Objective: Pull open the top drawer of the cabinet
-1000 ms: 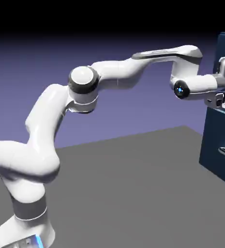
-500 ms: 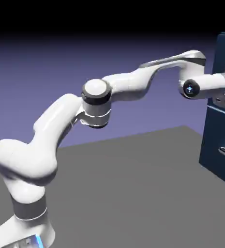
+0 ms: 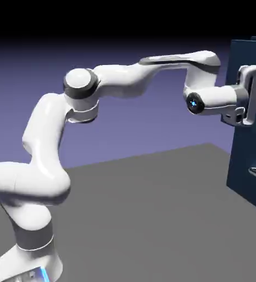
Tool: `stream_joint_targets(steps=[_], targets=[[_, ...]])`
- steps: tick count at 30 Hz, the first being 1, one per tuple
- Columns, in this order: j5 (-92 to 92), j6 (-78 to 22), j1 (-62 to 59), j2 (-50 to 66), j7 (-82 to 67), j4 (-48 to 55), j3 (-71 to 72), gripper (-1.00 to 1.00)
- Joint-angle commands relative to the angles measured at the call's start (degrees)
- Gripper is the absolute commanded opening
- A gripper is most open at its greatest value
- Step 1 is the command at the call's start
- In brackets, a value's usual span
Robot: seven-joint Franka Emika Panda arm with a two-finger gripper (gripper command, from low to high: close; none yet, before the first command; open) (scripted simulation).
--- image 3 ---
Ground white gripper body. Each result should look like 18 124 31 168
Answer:
237 64 256 127

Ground dark blue drawer front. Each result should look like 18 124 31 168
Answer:
228 39 256 142
226 129 256 216

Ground dark blue cabinet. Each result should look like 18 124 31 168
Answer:
226 36 256 216

